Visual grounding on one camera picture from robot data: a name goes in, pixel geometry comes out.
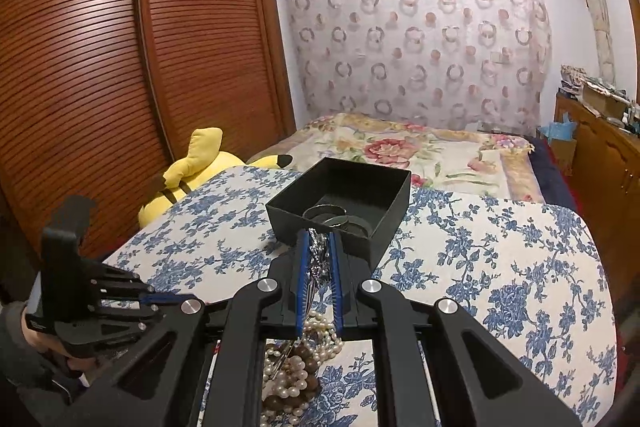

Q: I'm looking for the silver chain necklace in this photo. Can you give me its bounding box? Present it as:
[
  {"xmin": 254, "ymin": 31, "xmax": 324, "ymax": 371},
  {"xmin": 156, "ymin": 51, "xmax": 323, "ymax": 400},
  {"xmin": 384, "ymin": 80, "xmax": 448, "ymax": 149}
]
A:
[{"xmin": 305, "ymin": 226, "xmax": 332, "ymax": 308}]

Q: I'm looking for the silver cuff bangle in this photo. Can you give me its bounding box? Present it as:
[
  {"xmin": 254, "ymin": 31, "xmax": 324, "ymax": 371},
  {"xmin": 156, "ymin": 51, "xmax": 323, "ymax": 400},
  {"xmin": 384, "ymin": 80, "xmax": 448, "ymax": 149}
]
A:
[{"xmin": 303, "ymin": 204, "xmax": 347, "ymax": 225}]

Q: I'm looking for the brown wooden bead bracelet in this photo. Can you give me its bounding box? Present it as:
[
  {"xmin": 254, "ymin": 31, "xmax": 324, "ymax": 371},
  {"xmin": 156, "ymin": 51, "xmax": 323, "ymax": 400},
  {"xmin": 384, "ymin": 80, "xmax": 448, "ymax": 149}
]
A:
[{"xmin": 261, "ymin": 338, "xmax": 324, "ymax": 413}]

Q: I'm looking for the white pearl necklace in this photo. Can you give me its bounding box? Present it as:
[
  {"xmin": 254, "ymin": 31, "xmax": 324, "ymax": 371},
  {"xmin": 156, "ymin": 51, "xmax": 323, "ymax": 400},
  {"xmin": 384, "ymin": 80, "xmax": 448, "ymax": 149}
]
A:
[{"xmin": 259, "ymin": 308, "xmax": 346, "ymax": 427}]

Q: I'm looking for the black square jewelry box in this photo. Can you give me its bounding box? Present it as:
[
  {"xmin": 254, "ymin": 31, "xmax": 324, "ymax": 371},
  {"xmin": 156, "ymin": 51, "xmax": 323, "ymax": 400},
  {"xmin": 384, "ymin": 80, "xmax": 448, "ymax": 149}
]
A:
[{"xmin": 266, "ymin": 158, "xmax": 411, "ymax": 269}]

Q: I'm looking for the left hand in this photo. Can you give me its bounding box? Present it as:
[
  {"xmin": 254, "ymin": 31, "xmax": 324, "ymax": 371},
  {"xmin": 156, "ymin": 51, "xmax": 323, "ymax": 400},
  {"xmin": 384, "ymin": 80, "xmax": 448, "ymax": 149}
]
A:
[{"xmin": 21, "ymin": 309, "xmax": 100, "ymax": 374}]

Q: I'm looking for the yellow Pikachu plush toy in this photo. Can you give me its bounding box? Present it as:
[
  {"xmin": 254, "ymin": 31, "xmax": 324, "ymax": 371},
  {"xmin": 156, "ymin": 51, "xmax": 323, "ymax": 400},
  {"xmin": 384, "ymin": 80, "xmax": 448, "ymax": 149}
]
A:
[{"xmin": 136, "ymin": 126, "xmax": 294, "ymax": 230}]

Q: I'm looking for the pink floral bed cover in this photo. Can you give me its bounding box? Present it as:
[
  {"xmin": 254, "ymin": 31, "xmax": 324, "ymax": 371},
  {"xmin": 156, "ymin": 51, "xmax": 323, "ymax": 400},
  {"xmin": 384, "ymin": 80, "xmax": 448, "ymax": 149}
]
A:
[{"xmin": 250, "ymin": 113, "xmax": 544, "ymax": 202}]

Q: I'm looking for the blue floral white blanket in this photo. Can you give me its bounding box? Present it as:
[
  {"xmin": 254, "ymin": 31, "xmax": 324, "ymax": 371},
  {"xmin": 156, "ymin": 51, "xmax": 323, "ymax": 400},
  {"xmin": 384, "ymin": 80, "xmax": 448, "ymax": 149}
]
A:
[{"xmin": 108, "ymin": 167, "xmax": 617, "ymax": 426}]

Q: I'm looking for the circle patterned sheer curtain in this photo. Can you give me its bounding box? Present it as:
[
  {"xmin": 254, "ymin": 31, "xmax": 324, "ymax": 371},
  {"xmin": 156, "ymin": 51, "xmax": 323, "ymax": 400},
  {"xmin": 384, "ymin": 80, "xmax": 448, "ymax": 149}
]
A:
[{"xmin": 286, "ymin": 0, "xmax": 552, "ymax": 133}]

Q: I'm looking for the brown louvered wardrobe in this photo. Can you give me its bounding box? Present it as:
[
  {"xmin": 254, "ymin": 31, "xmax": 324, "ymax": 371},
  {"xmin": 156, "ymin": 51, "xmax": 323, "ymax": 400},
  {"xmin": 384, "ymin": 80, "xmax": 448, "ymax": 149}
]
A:
[{"xmin": 0, "ymin": 0, "xmax": 298, "ymax": 303}]

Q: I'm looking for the blue tissue paper bag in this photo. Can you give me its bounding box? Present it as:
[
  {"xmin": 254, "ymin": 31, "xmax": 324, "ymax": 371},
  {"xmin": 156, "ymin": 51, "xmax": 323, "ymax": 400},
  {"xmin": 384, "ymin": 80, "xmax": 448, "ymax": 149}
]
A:
[{"xmin": 537, "ymin": 113, "xmax": 577, "ymax": 143}]

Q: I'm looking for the wooden sideboard cabinet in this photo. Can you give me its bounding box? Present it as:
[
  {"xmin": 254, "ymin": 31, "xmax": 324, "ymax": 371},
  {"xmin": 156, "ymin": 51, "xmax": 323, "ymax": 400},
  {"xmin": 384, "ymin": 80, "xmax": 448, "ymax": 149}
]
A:
[{"xmin": 554, "ymin": 94, "xmax": 639, "ymax": 301}]

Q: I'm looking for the cardboard box on cabinet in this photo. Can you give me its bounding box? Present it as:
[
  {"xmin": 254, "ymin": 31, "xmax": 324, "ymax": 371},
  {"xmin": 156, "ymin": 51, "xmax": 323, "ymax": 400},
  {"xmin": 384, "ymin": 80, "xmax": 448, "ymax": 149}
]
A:
[{"xmin": 582, "ymin": 84, "xmax": 629, "ymax": 119}]

